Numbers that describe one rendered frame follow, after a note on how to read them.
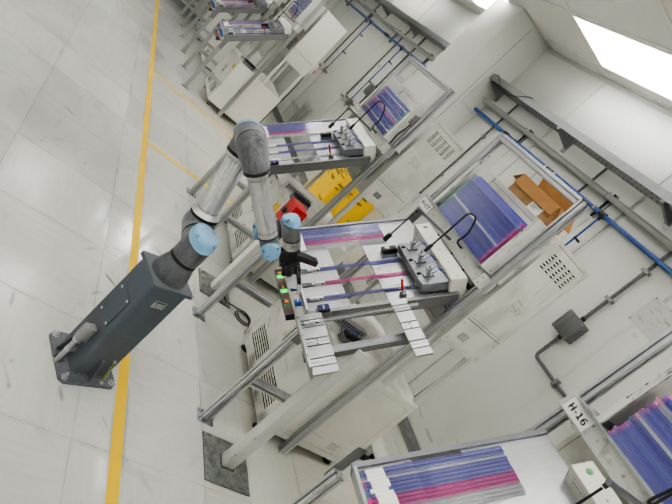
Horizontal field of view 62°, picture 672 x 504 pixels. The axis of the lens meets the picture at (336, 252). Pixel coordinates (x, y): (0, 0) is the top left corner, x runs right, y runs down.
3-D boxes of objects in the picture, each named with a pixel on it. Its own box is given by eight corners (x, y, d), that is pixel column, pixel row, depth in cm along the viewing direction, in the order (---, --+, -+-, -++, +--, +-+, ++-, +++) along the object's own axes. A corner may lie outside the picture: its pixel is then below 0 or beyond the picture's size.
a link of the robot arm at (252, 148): (268, 139, 189) (287, 260, 216) (265, 128, 198) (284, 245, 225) (234, 144, 187) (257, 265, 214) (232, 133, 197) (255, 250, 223)
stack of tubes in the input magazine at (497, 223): (478, 262, 256) (526, 222, 249) (436, 206, 296) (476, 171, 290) (492, 275, 263) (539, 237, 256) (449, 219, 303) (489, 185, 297)
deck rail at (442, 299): (307, 325, 248) (307, 314, 245) (306, 322, 250) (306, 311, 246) (457, 304, 263) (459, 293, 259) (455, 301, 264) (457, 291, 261)
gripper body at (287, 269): (279, 267, 244) (278, 244, 237) (298, 265, 246) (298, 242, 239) (282, 277, 238) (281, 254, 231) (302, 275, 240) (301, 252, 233)
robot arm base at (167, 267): (158, 283, 204) (175, 265, 202) (147, 254, 213) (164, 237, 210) (189, 293, 216) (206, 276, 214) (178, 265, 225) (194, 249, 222)
